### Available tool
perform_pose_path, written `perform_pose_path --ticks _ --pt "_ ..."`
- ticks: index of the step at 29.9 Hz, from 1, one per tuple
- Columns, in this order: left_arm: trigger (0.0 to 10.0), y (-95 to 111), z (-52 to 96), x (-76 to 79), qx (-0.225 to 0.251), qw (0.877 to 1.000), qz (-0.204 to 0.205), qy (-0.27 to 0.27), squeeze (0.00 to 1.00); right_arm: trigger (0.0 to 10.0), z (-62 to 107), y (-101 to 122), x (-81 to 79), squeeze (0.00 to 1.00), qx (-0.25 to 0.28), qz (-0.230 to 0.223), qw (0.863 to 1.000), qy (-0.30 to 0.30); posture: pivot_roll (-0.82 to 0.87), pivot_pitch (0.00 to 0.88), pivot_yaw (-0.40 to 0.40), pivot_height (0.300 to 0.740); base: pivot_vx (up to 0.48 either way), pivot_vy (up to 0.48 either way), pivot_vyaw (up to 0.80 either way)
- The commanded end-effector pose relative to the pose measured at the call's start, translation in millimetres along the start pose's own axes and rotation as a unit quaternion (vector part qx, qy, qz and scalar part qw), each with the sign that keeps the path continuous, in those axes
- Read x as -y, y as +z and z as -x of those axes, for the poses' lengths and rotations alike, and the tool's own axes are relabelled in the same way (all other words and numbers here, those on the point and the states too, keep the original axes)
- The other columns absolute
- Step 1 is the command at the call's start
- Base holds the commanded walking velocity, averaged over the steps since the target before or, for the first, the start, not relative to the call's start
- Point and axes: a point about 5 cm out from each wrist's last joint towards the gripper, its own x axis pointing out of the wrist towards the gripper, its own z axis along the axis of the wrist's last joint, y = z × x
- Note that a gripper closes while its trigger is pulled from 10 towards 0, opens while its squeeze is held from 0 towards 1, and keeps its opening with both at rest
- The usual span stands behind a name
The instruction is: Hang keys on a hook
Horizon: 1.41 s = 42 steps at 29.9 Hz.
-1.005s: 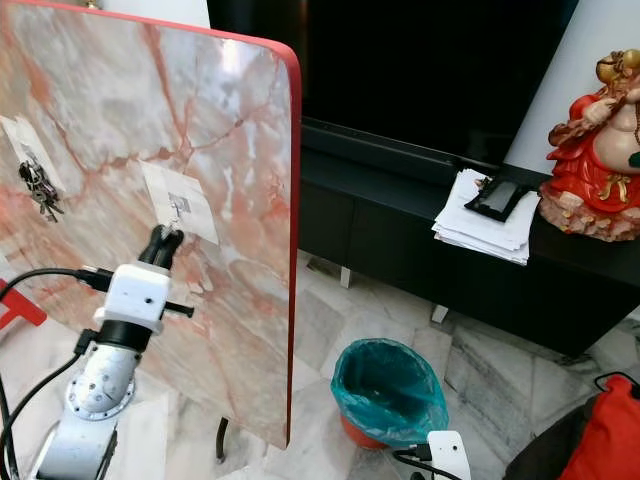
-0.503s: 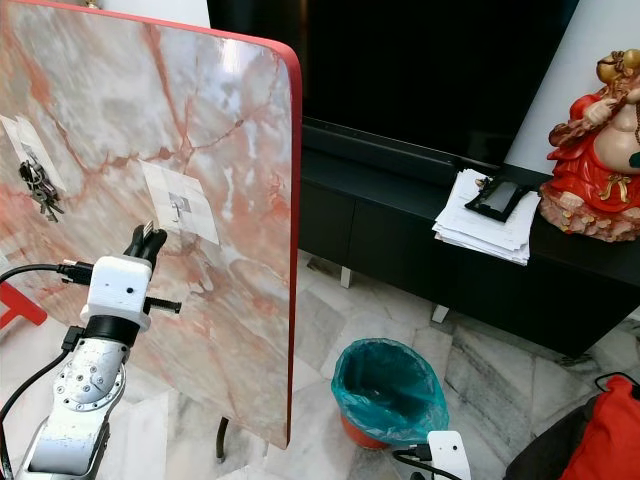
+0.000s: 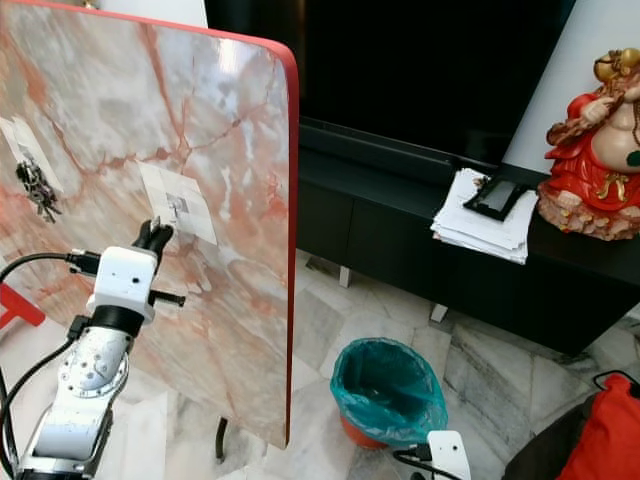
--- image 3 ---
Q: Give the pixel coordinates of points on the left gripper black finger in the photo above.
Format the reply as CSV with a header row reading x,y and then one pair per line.
x,y
163,239
145,238

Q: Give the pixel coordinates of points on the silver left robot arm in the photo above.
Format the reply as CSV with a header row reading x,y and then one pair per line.
x,y
100,365

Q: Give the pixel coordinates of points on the large dark key bunch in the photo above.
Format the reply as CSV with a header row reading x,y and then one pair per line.
x,y
40,190

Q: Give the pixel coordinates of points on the red plastic stool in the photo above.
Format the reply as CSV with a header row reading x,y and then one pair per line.
x,y
15,305

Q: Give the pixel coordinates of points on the marble pattern folding table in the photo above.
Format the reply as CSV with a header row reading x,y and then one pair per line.
x,y
160,90

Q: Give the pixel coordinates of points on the orange bin teal liner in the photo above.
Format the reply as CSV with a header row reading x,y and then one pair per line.
x,y
390,390

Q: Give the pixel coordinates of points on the black television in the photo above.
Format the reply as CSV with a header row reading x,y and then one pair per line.
x,y
410,70

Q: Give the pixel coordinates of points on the black low console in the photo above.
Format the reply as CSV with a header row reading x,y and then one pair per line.
x,y
460,280

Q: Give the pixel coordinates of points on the white paper stack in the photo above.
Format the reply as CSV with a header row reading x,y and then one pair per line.
x,y
465,230

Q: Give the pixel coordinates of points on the black flat tray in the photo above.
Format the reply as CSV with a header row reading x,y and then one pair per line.
x,y
495,200

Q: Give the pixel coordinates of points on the red laughing buddha statue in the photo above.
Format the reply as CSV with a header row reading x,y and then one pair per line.
x,y
585,160

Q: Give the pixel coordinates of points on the dark sofa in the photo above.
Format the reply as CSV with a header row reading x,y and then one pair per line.
x,y
540,455

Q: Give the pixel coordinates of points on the red cushion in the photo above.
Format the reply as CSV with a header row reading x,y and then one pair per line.
x,y
605,430

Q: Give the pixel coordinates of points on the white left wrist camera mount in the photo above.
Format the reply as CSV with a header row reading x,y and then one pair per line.
x,y
125,280

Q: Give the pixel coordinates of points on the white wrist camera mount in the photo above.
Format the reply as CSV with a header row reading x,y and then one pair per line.
x,y
125,280
448,458

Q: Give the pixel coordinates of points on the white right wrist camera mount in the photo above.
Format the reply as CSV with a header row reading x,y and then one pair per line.
x,y
448,458

